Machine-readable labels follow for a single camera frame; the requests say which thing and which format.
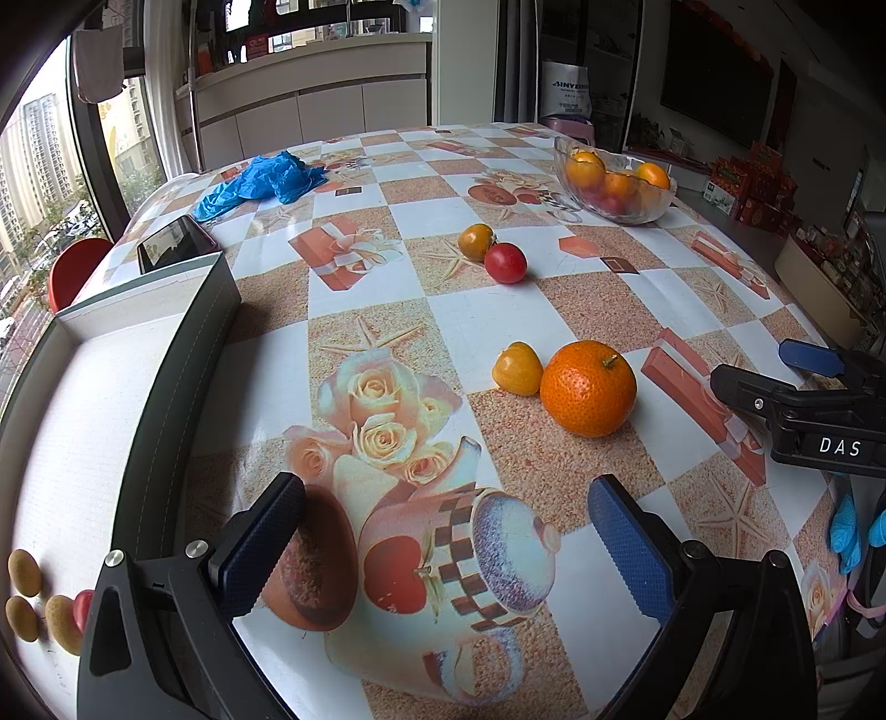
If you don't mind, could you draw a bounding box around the white printed bag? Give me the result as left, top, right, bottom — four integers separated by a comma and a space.
542, 61, 591, 119

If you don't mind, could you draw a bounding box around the grey shallow box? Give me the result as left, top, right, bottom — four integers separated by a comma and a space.
0, 250, 243, 720

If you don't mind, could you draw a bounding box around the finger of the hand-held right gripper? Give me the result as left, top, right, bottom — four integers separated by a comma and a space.
779, 338, 886, 395
710, 363, 812, 425

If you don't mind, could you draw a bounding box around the stack of red boxes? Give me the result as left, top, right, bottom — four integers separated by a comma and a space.
713, 142, 804, 231

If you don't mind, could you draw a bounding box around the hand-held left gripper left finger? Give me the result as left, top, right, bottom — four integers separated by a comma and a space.
76, 471, 307, 720

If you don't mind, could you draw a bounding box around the small brown fruit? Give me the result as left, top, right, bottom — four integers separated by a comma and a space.
8, 550, 43, 598
45, 594, 84, 656
6, 596, 40, 641

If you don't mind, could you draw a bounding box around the grey curtain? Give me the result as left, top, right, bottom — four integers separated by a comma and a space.
494, 0, 541, 126

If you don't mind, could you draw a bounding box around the pink plastic stool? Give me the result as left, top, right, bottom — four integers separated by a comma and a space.
543, 116, 596, 144

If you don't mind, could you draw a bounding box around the large orange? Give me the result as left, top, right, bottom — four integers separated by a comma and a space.
540, 340, 638, 439

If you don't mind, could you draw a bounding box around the small yellow-orange tomato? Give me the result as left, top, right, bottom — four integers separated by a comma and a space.
492, 341, 544, 397
457, 223, 497, 263

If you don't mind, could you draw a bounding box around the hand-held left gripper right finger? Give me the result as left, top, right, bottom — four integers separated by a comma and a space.
587, 474, 819, 720

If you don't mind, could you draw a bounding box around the person's right hand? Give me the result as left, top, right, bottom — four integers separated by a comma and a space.
829, 493, 886, 575

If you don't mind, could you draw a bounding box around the phone in red case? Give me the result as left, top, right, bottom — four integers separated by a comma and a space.
136, 214, 221, 275

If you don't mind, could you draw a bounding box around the low shelf with goods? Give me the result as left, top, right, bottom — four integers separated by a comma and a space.
775, 222, 886, 347

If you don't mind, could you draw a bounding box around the checkered printed tablecloth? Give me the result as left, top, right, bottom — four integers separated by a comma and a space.
104, 123, 859, 720

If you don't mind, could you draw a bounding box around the grey hanging cloth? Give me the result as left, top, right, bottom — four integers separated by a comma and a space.
73, 28, 126, 105

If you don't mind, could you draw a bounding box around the red chair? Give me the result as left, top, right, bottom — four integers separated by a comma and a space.
48, 237, 113, 312

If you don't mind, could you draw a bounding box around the crumpled blue plastic glove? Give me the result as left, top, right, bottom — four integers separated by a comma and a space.
192, 151, 328, 223

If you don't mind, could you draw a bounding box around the black wall screen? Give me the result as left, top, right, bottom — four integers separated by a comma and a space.
661, 0, 772, 146

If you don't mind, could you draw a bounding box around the white counter cabinet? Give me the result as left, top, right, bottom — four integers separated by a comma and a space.
176, 34, 434, 174

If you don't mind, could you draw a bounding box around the clear glass bowl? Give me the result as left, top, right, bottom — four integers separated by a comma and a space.
553, 135, 677, 225

